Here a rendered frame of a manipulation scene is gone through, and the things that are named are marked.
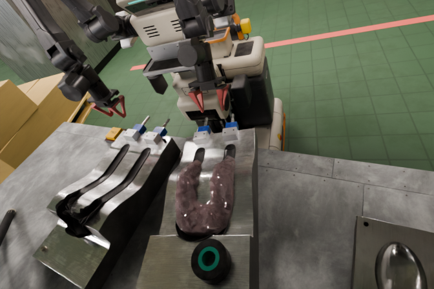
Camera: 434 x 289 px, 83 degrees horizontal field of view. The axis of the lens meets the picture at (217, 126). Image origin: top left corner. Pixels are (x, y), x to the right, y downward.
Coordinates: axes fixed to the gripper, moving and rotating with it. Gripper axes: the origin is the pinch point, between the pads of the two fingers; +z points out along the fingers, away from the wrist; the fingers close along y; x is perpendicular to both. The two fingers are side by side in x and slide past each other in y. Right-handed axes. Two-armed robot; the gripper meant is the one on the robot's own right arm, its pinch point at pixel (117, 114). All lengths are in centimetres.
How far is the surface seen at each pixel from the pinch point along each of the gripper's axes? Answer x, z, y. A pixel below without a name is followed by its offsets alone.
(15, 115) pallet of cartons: 24, 38, -189
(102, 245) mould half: -37.2, 15.8, 14.5
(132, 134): -1.1, 9.4, 1.9
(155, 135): -0.3, 9.4, 12.8
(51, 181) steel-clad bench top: -23.7, 21.1, -38.3
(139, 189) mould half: -19.6, 13.3, 17.4
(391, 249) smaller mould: -16, 16, 84
